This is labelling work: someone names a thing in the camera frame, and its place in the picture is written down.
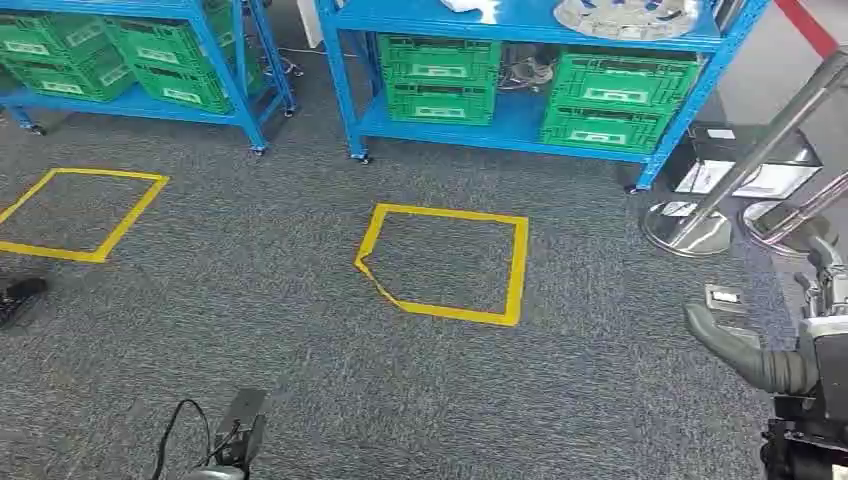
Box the blue metal shelf rack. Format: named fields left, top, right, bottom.
left=314, top=0, right=773, bottom=193
left=0, top=0, right=297, bottom=157

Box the white plastic shell part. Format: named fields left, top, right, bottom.
left=440, top=0, right=499, bottom=24

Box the black box with white labels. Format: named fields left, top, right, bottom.
left=662, top=122, right=824, bottom=201

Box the yellow tape square, torn corner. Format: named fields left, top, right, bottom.
left=354, top=203, right=530, bottom=328

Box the red barrier belt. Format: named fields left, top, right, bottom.
left=775, top=0, right=839, bottom=60

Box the office chair base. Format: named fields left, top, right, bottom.
left=496, top=56, right=556, bottom=91

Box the steel barrier post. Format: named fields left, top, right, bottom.
left=738, top=168, right=848, bottom=260
left=641, top=49, right=848, bottom=258

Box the steel floor socket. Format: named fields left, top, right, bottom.
left=723, top=323, right=764, bottom=349
left=703, top=283, right=750, bottom=316

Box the white panel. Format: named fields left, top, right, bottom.
left=296, top=0, right=326, bottom=49

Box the silver plastic wheel hubcap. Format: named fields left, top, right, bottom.
left=553, top=0, right=700, bottom=42

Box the yellow floor tape square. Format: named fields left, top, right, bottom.
left=0, top=167, right=170, bottom=264

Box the black cable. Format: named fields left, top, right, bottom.
left=150, top=399, right=215, bottom=480

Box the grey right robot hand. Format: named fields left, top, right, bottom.
left=684, top=235, right=848, bottom=397

